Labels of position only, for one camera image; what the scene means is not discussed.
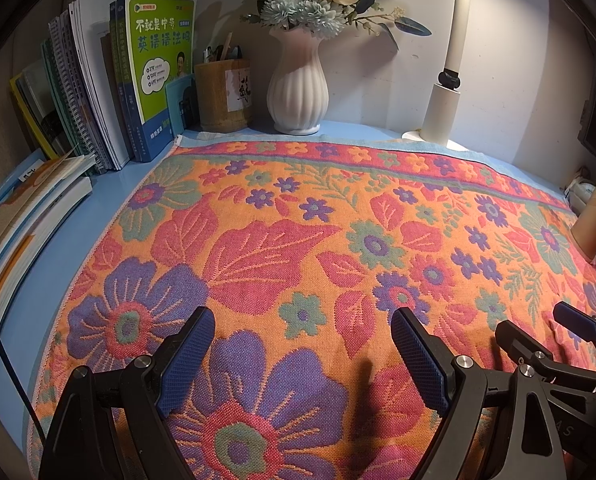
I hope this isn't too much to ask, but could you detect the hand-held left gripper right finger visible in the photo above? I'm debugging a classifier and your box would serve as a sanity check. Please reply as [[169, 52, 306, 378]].
[[390, 307, 579, 480]]

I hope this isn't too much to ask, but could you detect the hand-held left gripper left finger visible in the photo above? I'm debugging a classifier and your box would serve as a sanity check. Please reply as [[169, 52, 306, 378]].
[[38, 306, 216, 480]]

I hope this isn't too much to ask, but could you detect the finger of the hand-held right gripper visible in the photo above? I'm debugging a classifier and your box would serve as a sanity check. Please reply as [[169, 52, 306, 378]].
[[552, 302, 596, 383], [495, 319, 596, 480]]

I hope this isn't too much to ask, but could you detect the floral woven cloth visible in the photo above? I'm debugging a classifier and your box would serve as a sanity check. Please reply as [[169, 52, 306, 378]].
[[28, 130, 596, 480]]

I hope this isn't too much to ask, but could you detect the pile of flat books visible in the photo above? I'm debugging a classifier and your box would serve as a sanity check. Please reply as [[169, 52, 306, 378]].
[[0, 147, 95, 367]]

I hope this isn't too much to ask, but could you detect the white desk lamp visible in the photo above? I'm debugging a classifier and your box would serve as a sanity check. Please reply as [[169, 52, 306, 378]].
[[402, 0, 484, 153]]

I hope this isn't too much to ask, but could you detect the teal card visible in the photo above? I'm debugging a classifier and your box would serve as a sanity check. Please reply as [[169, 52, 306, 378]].
[[164, 72, 199, 133]]

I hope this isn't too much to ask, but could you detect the bamboo pen holder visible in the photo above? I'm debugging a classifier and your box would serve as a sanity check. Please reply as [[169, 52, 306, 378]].
[[194, 57, 253, 133]]

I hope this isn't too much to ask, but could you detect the white ribbed vase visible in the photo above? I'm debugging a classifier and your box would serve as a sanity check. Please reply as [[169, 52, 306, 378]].
[[267, 27, 329, 136]]

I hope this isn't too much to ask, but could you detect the row of upright books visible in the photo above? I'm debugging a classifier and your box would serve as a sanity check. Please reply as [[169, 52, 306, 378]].
[[9, 0, 199, 173]]

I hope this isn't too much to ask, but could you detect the white cable bundle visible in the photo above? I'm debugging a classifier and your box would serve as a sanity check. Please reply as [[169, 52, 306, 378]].
[[563, 165, 596, 211]]

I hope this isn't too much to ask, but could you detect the black cable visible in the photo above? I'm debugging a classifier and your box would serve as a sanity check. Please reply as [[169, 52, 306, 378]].
[[0, 265, 46, 461]]

